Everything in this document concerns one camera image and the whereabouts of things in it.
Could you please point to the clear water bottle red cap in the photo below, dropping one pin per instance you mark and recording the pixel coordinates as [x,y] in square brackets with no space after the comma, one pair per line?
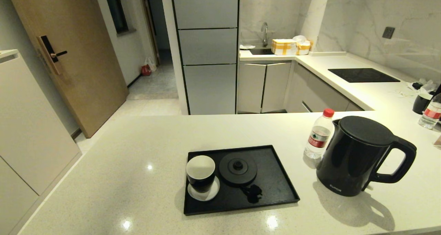
[430,114]
[318,138]

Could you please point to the black electric kettle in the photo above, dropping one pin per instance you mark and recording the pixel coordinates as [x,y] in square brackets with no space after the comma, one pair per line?
[344,159]

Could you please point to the black cup white inside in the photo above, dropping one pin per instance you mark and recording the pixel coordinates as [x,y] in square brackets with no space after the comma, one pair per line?
[200,167]

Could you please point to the round black kettle base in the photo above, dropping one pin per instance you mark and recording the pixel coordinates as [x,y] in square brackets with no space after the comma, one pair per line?
[231,174]

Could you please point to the beige cabinet door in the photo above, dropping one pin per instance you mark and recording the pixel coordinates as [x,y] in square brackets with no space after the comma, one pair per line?
[251,87]
[277,87]

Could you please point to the tall grey refrigerator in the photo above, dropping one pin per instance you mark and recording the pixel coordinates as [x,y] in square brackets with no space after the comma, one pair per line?
[206,55]

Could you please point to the white cloth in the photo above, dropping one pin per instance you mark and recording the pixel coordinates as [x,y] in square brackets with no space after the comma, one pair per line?
[246,47]

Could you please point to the dark kitchen sink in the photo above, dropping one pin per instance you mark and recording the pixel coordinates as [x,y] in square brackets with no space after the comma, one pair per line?
[261,51]

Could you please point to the white saucer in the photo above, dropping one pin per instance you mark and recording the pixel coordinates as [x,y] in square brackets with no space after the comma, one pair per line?
[212,193]

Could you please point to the red bag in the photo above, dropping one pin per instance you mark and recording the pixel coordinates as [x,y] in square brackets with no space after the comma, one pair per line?
[146,70]

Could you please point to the chrome sink faucet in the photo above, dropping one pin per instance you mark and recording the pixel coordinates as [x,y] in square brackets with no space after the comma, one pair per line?
[265,38]

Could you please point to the black rectangular serving tray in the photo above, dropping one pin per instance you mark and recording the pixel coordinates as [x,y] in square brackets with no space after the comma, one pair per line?
[275,193]

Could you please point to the small yellow white box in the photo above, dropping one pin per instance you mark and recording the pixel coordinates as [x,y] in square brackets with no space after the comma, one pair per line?
[304,49]

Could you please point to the beige drawer unit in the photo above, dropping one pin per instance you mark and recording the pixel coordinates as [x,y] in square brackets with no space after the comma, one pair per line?
[324,93]

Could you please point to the crumpled white plastic bag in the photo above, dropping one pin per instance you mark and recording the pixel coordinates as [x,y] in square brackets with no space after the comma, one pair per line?
[299,38]

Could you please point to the brown wooden door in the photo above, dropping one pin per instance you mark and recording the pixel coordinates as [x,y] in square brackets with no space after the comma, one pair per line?
[86,55]

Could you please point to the black induction cooktop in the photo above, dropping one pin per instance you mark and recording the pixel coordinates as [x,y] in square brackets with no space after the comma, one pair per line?
[361,75]

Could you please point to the white low cabinet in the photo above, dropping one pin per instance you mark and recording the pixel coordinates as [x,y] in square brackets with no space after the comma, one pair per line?
[27,131]

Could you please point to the small black object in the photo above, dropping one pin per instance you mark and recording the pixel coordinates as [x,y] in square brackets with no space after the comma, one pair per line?
[417,85]

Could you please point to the black mug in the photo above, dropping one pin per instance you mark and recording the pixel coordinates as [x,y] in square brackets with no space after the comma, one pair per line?
[420,105]

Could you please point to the clear plastic wrap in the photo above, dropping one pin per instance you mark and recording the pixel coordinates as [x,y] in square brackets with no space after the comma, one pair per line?
[430,87]

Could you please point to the brown paper item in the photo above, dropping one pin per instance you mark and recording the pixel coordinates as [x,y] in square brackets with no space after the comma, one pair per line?
[438,141]

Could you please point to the grey wall socket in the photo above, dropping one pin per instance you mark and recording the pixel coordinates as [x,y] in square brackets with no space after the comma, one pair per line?
[388,32]

